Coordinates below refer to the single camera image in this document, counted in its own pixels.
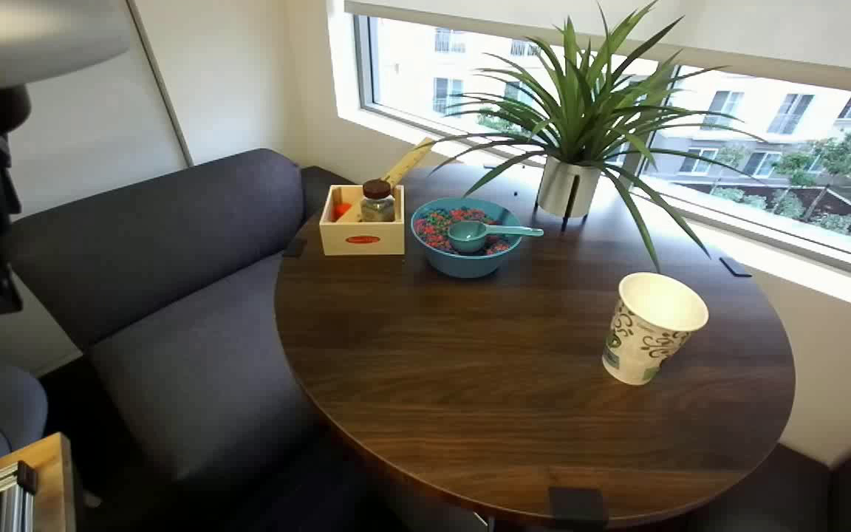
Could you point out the glass cup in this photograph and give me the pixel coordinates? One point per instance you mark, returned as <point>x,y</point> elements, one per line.
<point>649,335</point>

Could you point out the pale wooden box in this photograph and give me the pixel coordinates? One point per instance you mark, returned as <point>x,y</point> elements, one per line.
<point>361,239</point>

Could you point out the white partition panel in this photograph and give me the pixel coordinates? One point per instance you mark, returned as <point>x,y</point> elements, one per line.
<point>101,138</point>

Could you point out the dark grey sofa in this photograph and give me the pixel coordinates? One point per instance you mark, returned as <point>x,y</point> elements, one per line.
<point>178,345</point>

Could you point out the light wooden board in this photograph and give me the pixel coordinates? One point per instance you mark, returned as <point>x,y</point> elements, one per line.
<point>51,482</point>

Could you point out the red orange toy block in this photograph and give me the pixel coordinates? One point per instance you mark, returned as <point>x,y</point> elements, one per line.
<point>342,209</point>

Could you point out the glass jar with brown lid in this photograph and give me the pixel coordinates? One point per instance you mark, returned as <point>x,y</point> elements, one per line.
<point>377,202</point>

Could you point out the wooden ruler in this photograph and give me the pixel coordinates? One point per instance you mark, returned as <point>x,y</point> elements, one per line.
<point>410,163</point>

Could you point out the colourful candies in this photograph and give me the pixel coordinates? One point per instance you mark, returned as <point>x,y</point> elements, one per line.
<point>429,236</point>

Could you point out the blue bowl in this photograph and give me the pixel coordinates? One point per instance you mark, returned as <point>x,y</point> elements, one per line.
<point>464,268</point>

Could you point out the teal measuring scoop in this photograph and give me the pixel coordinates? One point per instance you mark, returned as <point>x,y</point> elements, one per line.
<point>467,239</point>

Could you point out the white plant pot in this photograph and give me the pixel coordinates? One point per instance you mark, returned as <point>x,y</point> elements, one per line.
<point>554,188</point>

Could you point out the green spiky plant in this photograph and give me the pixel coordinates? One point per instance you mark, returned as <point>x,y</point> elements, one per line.
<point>583,108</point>

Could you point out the white roller blind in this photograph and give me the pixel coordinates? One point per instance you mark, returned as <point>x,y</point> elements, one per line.
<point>791,41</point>

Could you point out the window frame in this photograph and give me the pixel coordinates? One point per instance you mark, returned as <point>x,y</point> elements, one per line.
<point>348,89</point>

